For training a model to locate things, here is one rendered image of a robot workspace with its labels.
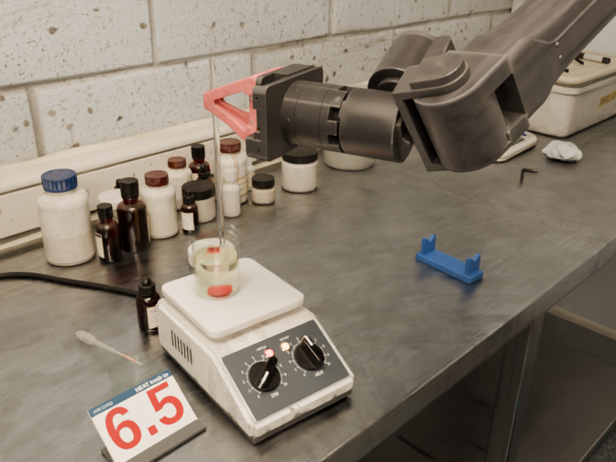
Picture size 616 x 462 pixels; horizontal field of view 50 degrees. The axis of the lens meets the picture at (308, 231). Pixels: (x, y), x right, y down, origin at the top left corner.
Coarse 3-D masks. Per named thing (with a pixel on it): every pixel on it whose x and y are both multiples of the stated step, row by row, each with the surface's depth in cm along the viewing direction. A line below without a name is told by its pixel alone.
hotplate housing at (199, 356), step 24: (168, 312) 72; (288, 312) 72; (168, 336) 73; (192, 336) 68; (240, 336) 67; (264, 336) 68; (192, 360) 69; (216, 360) 65; (216, 384) 66; (336, 384) 68; (240, 408) 63; (288, 408) 64; (312, 408) 66; (264, 432) 63
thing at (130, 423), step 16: (160, 384) 66; (128, 400) 64; (144, 400) 64; (160, 400) 65; (176, 400) 66; (96, 416) 61; (112, 416) 62; (128, 416) 63; (144, 416) 63; (160, 416) 64; (176, 416) 65; (112, 432) 61; (128, 432) 62; (144, 432) 63; (160, 432) 63; (112, 448) 61; (128, 448) 61
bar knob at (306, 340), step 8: (304, 336) 67; (304, 344) 67; (312, 344) 67; (296, 352) 68; (304, 352) 68; (312, 352) 67; (320, 352) 67; (296, 360) 67; (304, 360) 67; (312, 360) 67; (320, 360) 66; (304, 368) 67; (312, 368) 67
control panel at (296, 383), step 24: (288, 336) 69; (312, 336) 70; (240, 360) 65; (264, 360) 66; (288, 360) 67; (336, 360) 69; (240, 384) 64; (288, 384) 65; (312, 384) 66; (264, 408) 63
